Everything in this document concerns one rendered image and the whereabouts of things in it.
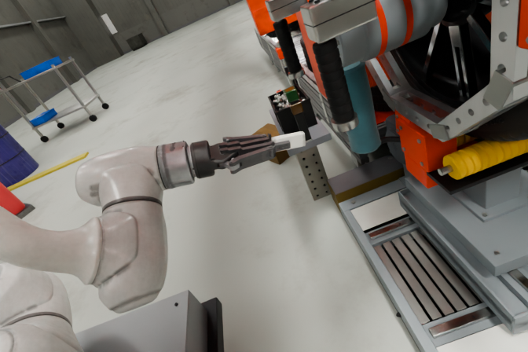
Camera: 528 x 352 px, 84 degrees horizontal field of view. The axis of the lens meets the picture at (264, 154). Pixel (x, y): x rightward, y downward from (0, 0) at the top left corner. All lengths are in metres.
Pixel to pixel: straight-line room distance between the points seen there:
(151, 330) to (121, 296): 0.37
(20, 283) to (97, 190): 0.31
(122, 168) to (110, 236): 0.13
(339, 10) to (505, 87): 0.26
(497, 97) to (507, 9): 0.12
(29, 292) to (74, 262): 0.33
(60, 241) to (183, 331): 0.41
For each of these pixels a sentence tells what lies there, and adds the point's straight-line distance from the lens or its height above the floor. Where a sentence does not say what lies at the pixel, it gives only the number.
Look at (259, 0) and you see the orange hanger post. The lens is 2.95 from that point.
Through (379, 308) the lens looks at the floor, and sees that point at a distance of 1.15.
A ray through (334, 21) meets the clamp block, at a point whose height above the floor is 0.92.
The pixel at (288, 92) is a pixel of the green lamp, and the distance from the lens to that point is 1.00.
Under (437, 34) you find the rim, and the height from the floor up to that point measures 0.75.
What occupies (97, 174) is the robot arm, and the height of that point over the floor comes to 0.83.
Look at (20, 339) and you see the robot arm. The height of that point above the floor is 0.67.
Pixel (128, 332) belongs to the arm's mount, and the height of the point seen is 0.42.
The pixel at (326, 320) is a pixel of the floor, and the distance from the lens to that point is 1.16.
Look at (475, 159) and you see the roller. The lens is 0.77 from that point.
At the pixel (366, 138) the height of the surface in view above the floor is 0.53.
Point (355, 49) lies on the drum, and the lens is 0.61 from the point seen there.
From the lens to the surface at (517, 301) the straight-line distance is 1.01.
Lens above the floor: 1.01
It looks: 30 degrees down
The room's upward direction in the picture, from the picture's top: 25 degrees counter-clockwise
